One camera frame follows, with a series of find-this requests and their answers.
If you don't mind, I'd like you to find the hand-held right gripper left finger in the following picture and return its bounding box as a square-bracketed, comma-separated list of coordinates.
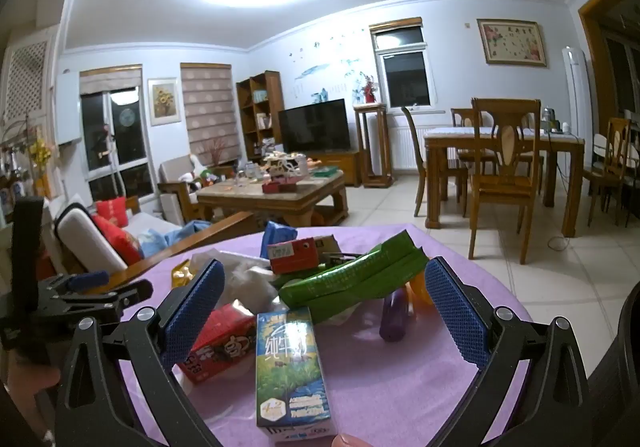
[54, 258, 226, 447]

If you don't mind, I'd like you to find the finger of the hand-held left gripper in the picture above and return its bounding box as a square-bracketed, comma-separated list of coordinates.
[66, 271, 110, 292]
[94, 279, 154, 310]

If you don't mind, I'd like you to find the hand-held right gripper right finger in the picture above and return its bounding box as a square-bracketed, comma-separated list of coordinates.
[424, 256, 591, 447]

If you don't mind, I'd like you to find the yellow wrapper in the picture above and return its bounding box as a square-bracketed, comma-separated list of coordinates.
[171, 259, 193, 288]

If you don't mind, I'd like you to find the red drink carton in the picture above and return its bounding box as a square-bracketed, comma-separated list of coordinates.
[176, 303, 258, 384]

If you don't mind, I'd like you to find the orange plastic wrapper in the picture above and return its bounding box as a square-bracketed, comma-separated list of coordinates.
[407, 272, 436, 309]

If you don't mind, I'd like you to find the white plastic bag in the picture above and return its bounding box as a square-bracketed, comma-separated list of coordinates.
[190, 249, 281, 313]

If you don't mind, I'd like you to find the small purple bottle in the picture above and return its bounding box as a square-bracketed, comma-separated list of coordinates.
[381, 288, 412, 343]

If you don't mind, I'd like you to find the blue packet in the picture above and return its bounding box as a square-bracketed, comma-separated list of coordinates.
[260, 221, 298, 258]

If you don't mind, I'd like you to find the red and brown small box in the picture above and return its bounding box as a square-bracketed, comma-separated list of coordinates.
[267, 235, 341, 275]

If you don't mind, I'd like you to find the blue green milk carton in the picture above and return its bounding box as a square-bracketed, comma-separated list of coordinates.
[256, 307, 338, 443]

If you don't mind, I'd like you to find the green snack packet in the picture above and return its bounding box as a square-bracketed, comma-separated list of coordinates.
[277, 232, 431, 325]

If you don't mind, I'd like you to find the black round bin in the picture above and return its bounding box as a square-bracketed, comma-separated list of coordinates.
[585, 279, 640, 447]

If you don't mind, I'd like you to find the red cushion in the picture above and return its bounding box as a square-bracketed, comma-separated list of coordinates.
[95, 197, 129, 228]
[91, 214, 143, 265]

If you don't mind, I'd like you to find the blue cloth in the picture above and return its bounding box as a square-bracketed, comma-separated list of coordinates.
[137, 220, 211, 258]

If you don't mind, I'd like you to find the wooden sofa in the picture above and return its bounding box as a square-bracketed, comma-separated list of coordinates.
[40, 194, 261, 288]

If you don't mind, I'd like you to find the yellow flower bunch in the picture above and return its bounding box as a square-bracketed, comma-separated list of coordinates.
[27, 140, 53, 168]

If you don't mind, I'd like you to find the purple tablecloth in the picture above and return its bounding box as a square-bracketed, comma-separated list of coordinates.
[117, 223, 533, 447]

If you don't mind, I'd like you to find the wooden armchair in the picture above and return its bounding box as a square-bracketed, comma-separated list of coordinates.
[157, 154, 211, 223]

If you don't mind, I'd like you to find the glass balcony door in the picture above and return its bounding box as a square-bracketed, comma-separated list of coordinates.
[79, 66, 157, 203]

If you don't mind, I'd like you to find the wooden dining chair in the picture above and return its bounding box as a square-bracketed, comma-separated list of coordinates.
[450, 108, 496, 163]
[468, 98, 542, 265]
[401, 106, 468, 218]
[582, 117, 632, 228]

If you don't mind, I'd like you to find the wooden coffee table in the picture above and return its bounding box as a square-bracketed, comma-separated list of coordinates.
[196, 170, 349, 230]

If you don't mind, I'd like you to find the wooden dining table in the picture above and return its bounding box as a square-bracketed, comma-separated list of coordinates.
[423, 127, 586, 238]

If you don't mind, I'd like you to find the wooden television cabinet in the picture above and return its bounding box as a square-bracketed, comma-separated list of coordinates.
[305, 150, 362, 188]

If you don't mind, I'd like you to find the tall wooden plant stand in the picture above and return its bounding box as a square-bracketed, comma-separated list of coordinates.
[353, 103, 393, 189]

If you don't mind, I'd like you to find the framed sunflower painting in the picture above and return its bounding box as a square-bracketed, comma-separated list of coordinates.
[147, 78, 181, 127]

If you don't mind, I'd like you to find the pink roman blind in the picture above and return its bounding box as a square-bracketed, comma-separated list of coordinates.
[180, 63, 238, 167]

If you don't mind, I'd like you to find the wooden bookshelf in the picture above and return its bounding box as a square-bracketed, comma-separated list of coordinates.
[236, 70, 286, 160]

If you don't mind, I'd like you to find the black flat television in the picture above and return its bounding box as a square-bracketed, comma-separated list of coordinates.
[277, 98, 352, 155]

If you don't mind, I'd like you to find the white framed window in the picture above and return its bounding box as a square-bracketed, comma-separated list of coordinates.
[370, 18, 433, 110]

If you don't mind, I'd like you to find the white standing air conditioner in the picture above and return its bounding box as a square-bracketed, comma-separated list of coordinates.
[562, 46, 591, 138]

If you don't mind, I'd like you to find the framed flower picture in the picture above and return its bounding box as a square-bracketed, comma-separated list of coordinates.
[476, 18, 548, 67]

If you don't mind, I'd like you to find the white wall radiator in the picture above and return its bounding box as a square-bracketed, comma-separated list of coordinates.
[387, 124, 458, 168]

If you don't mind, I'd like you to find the wooden archway frame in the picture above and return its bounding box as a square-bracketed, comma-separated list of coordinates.
[578, 0, 640, 128]

